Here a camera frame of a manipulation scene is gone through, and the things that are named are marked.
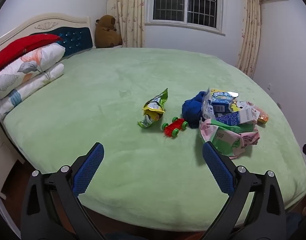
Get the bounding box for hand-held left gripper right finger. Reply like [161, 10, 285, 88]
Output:
[202, 141, 287, 240]

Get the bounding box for red pillow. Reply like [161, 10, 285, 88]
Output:
[0, 34, 63, 74]

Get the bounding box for clear blue printed wrapper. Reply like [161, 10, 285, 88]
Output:
[201, 88, 239, 120]

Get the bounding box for white nightstand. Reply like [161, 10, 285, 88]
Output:
[0, 125, 25, 200]

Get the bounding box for green snack bag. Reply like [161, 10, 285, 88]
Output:
[137, 88, 169, 128]

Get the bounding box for cream and blue headboard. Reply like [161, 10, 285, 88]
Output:
[0, 14, 95, 60]

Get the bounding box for white orange spout pouch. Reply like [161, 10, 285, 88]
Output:
[233, 100, 269, 125]

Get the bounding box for blue and white carton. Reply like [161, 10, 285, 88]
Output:
[215, 107, 258, 126]

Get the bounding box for white striped pillow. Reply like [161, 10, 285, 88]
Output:
[0, 63, 65, 120]

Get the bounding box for floral cream curtain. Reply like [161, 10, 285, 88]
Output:
[235, 0, 262, 79]
[107, 0, 146, 48]

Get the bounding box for barred white window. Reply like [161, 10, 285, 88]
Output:
[145, 0, 227, 35]

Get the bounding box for red toy car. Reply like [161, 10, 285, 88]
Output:
[161, 117, 189, 138]

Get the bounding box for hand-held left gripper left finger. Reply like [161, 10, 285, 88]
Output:
[20, 142, 106, 240]

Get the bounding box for blue cloth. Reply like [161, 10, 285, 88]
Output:
[181, 91, 208, 129]

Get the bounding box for brown plush bear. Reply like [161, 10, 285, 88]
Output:
[94, 15, 123, 49]

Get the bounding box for crumpled pink green wrapper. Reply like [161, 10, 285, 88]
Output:
[198, 118, 261, 159]

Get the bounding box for green bed blanket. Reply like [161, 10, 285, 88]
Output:
[3, 47, 306, 232]

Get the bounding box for floral white pillow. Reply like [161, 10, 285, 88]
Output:
[0, 44, 66, 100]

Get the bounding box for person's blue pants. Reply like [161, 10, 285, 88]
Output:
[285, 211, 306, 240]

